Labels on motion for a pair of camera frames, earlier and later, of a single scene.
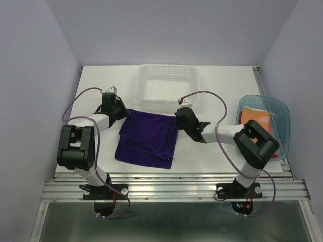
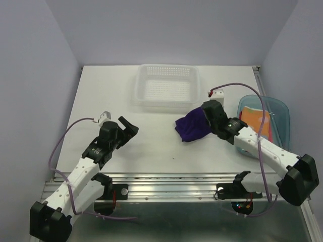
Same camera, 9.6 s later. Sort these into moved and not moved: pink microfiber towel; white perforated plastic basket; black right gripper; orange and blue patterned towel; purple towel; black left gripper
Moved: black left gripper; black right gripper; purple towel
Not moved: orange and blue patterned towel; white perforated plastic basket; pink microfiber towel
